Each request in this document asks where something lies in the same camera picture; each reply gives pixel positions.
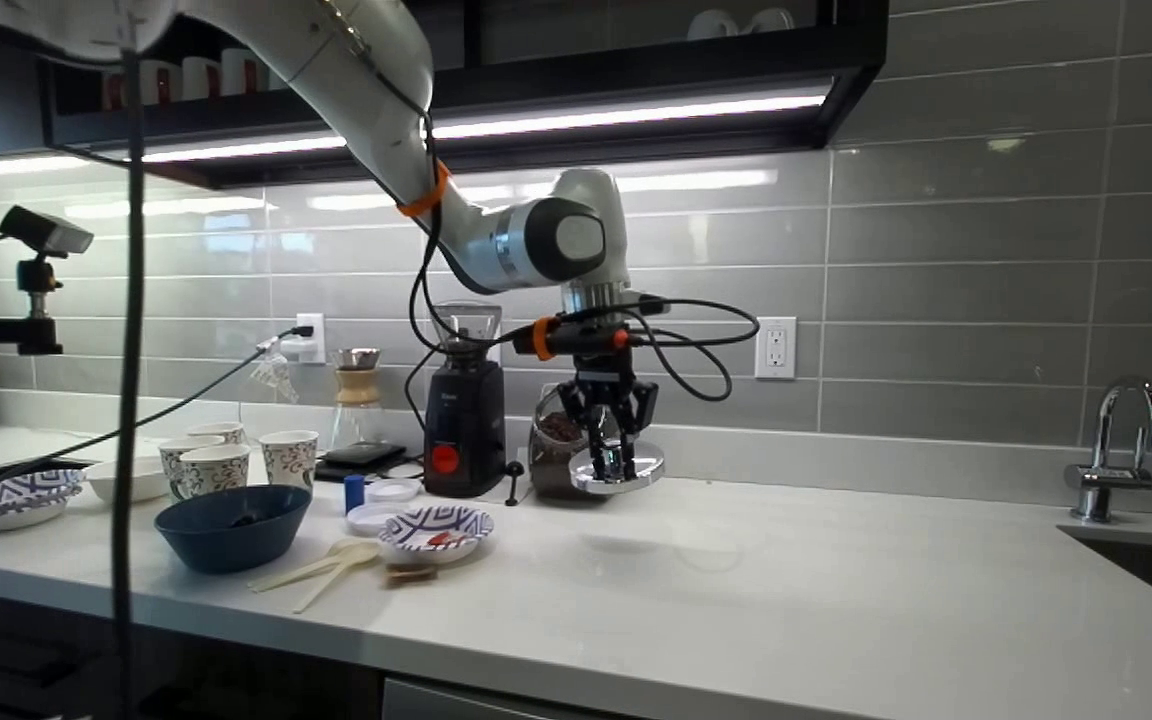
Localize small white dish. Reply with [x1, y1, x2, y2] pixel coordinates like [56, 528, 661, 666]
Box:
[342, 480, 419, 537]

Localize white wall outlet right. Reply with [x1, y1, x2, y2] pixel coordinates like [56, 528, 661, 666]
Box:
[752, 314, 796, 380]

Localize glass pour-over carafe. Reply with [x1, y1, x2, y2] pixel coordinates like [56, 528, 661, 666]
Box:
[326, 344, 379, 459]

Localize silver domed jar lid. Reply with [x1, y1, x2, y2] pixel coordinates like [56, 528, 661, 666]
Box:
[567, 451, 663, 494]

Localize dark blue bowl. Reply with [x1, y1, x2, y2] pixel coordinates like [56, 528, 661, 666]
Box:
[157, 485, 311, 574]

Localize black kitchen scale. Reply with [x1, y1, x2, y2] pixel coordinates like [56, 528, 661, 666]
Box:
[317, 442, 408, 485]

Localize blue patterned bowl left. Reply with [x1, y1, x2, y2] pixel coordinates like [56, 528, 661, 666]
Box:
[0, 469, 84, 533]

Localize white bowl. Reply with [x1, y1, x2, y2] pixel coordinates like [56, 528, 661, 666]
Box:
[84, 451, 173, 508]

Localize white wall outlet left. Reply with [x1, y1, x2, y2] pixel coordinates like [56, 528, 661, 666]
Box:
[286, 312, 325, 367]

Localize wooden chopsticks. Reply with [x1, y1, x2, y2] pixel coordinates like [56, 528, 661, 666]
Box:
[259, 543, 379, 610]

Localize patterned cup back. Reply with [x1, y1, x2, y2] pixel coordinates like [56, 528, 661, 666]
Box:
[184, 423, 242, 448]

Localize black coffee grinder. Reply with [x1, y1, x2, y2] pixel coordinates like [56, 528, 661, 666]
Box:
[425, 303, 504, 494]

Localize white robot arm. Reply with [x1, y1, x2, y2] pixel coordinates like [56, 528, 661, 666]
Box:
[0, 0, 657, 494]

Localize black wall shelf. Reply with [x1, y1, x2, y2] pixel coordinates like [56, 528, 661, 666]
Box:
[45, 0, 892, 187]

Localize black camera on mount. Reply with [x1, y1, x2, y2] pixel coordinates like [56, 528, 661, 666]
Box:
[0, 203, 92, 354]

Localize chrome sink faucet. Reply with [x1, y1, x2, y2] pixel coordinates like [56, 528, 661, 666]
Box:
[1064, 380, 1152, 528]

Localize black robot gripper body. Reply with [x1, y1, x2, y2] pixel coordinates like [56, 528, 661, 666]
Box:
[562, 352, 661, 451]

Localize patterned cup right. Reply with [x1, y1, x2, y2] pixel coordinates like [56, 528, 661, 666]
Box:
[259, 431, 317, 488]

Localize blue patterned small plate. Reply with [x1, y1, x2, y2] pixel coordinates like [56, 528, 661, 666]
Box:
[379, 503, 494, 567]

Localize white wall outlet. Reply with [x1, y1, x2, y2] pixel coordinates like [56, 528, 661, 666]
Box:
[286, 312, 325, 367]
[752, 314, 796, 380]

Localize black power cable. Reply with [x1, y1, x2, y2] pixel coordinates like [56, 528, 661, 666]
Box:
[0, 323, 320, 528]

